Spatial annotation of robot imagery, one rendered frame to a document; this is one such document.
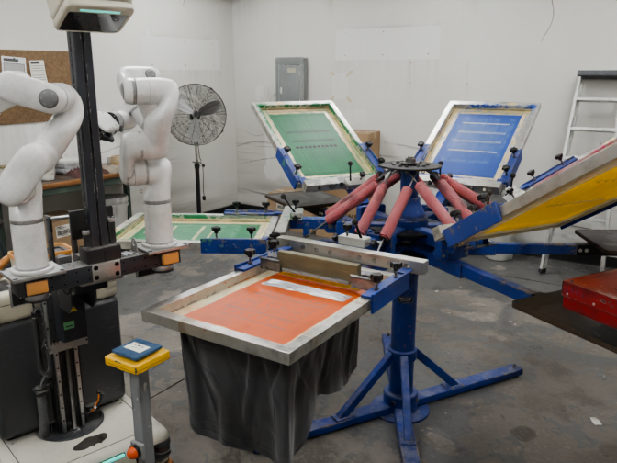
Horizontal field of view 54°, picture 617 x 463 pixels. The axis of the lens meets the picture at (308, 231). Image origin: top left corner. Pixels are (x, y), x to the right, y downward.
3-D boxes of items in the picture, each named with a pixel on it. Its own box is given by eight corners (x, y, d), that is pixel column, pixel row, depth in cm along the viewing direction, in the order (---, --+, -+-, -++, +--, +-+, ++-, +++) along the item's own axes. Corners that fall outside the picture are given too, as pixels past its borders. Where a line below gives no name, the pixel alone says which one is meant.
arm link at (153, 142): (185, 96, 188) (123, 97, 181) (176, 187, 213) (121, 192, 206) (174, 72, 197) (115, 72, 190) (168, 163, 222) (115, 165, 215)
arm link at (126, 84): (173, 97, 192) (124, 98, 186) (162, 121, 211) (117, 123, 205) (165, 50, 194) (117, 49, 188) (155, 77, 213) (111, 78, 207)
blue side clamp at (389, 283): (373, 314, 205) (374, 294, 203) (360, 310, 207) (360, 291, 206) (409, 288, 229) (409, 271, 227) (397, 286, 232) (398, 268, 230)
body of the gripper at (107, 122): (117, 139, 223) (98, 143, 213) (96, 120, 224) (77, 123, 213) (127, 124, 220) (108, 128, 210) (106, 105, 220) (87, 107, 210)
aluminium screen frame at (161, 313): (289, 366, 166) (289, 353, 165) (141, 320, 197) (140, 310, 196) (407, 285, 230) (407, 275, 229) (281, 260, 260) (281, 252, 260)
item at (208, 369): (288, 477, 187) (286, 349, 176) (182, 431, 211) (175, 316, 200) (294, 471, 190) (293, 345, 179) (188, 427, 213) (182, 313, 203)
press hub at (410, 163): (420, 437, 297) (433, 163, 263) (350, 414, 317) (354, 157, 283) (447, 402, 328) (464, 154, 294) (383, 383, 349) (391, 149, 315)
